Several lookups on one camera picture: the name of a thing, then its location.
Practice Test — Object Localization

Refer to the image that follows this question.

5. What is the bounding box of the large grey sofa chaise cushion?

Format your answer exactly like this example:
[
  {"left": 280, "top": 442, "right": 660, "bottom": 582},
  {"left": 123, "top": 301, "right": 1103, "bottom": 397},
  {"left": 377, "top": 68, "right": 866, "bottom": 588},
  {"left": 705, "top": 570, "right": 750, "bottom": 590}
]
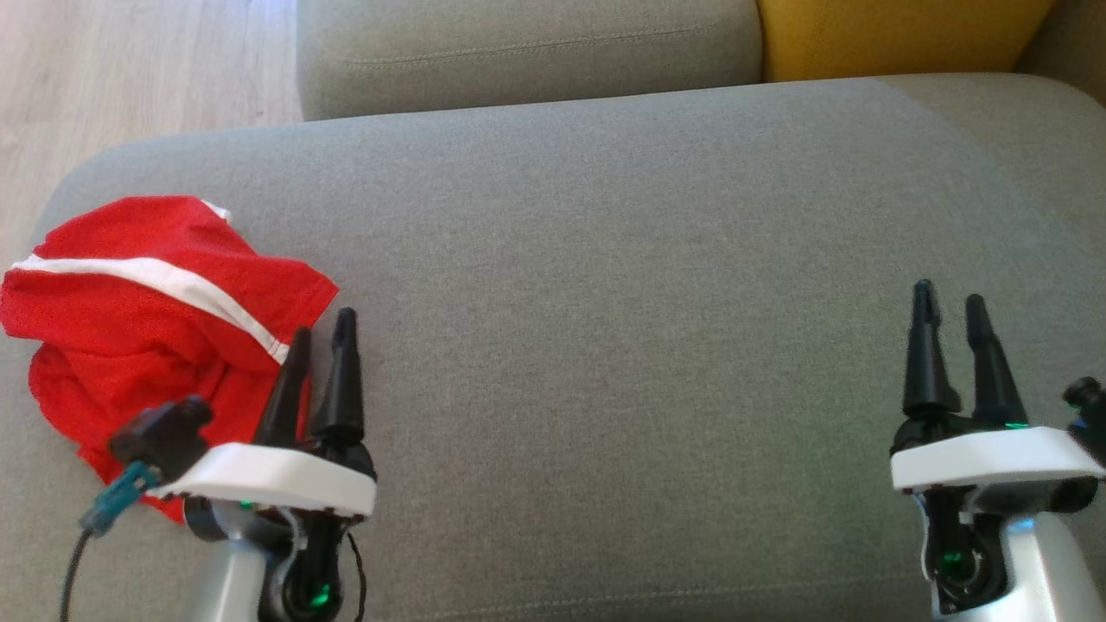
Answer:
[{"left": 0, "top": 73, "right": 1106, "bottom": 622}]

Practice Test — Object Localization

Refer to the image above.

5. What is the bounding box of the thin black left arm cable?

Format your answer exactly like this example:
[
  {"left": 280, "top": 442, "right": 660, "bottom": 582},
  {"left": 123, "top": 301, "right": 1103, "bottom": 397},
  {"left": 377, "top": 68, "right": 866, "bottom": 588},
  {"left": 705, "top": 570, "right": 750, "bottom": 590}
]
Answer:
[{"left": 346, "top": 531, "right": 369, "bottom": 622}]

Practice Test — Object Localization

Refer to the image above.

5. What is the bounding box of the left camera cable teal plug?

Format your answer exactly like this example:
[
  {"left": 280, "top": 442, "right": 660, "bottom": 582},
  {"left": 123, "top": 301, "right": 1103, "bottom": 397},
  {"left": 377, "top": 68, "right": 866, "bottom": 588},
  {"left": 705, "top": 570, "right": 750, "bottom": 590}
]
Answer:
[{"left": 59, "top": 462, "right": 162, "bottom": 622}]

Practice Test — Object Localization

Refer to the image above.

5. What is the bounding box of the long grey sofa seat cushion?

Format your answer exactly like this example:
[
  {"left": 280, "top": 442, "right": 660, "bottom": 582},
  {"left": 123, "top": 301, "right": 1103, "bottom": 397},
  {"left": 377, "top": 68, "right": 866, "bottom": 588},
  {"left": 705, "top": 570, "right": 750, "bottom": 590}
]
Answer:
[{"left": 296, "top": 0, "right": 764, "bottom": 122}]

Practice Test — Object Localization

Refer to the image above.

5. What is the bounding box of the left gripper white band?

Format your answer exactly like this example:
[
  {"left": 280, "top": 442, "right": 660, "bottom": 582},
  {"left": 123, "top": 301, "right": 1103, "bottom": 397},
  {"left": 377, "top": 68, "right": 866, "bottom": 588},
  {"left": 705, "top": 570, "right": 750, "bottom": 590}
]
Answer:
[{"left": 147, "top": 308, "right": 378, "bottom": 519}]

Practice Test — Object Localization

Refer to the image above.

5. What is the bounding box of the red shorts white stripe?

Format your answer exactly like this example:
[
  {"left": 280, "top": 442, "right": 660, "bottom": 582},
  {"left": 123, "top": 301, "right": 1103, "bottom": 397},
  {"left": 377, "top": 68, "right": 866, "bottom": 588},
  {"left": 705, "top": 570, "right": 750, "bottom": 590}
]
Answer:
[{"left": 0, "top": 196, "right": 340, "bottom": 374}]

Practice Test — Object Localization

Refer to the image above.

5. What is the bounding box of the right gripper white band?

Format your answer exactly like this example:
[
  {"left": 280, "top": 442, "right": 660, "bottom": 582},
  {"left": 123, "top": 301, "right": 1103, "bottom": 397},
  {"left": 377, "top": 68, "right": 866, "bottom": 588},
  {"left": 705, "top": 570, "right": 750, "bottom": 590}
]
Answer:
[{"left": 890, "top": 279, "right": 1106, "bottom": 495}]

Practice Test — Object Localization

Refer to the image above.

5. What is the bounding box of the grey sofa backrest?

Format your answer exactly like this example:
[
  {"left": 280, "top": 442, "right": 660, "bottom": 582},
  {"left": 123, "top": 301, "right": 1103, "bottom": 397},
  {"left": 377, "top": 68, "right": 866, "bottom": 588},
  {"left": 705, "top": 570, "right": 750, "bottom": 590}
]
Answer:
[{"left": 1015, "top": 0, "right": 1106, "bottom": 106}]

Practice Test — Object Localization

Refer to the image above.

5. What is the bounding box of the large yellow sofa back cushion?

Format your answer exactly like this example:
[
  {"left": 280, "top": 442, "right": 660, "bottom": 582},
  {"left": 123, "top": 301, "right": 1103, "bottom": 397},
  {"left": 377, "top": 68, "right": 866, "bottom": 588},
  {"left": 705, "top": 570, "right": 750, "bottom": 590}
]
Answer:
[{"left": 758, "top": 0, "right": 1057, "bottom": 85}]

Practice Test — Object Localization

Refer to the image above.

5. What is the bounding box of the red white basketball jersey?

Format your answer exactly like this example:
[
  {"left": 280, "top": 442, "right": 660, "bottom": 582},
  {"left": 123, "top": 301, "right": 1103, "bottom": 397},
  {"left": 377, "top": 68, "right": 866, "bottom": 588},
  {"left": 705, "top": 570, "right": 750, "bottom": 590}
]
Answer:
[{"left": 29, "top": 341, "right": 305, "bottom": 524}]

